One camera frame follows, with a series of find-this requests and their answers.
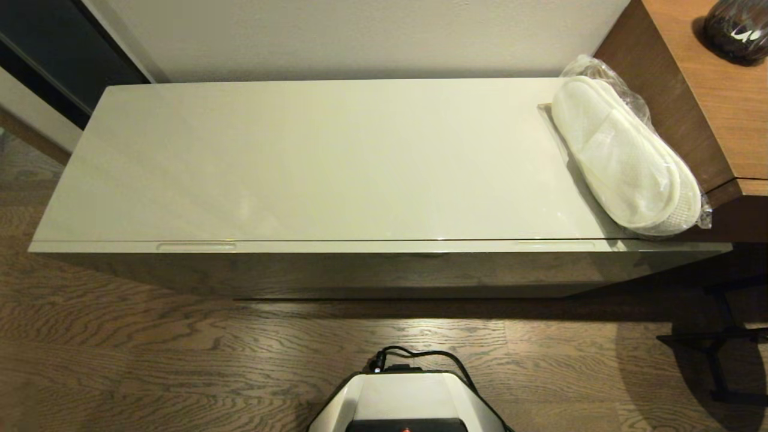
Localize dark round glass vase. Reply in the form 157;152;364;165
703;0;768;64

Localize black cable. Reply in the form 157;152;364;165
367;346;514;432

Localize white slippers in plastic bag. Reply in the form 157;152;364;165
538;55;713;237

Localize dark sliding door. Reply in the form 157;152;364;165
0;0;151;130

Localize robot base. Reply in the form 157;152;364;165
308;370;511;432

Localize glossy beige cabinet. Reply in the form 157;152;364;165
28;77;734;299

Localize brown wooden desk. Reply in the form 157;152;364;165
593;0;768;243

